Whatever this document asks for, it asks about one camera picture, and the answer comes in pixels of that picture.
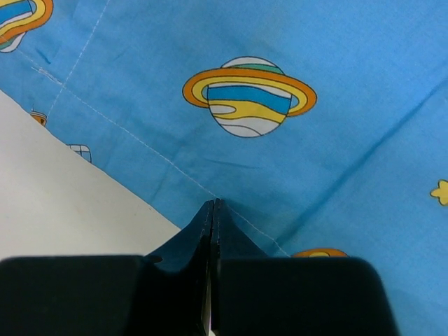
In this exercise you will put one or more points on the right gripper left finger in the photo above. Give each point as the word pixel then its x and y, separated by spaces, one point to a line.
pixel 162 293

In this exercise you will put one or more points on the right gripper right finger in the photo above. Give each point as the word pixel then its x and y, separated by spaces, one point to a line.
pixel 253 293

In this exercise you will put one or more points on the blue space-print cloth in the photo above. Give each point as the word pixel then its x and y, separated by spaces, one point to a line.
pixel 322 124

